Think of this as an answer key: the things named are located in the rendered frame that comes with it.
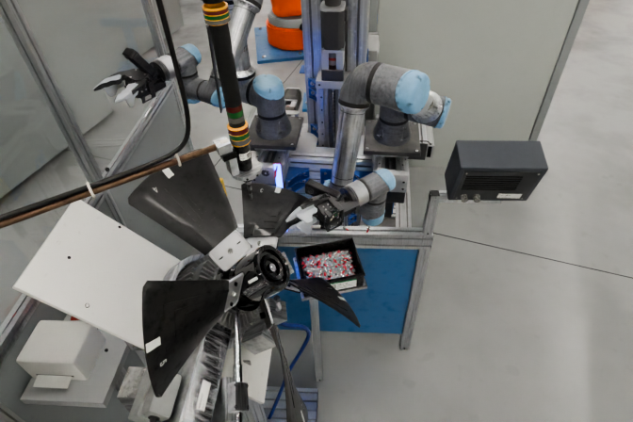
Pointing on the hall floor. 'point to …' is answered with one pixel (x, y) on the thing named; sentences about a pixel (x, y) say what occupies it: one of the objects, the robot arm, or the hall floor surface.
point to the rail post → (414, 297)
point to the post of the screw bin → (316, 338)
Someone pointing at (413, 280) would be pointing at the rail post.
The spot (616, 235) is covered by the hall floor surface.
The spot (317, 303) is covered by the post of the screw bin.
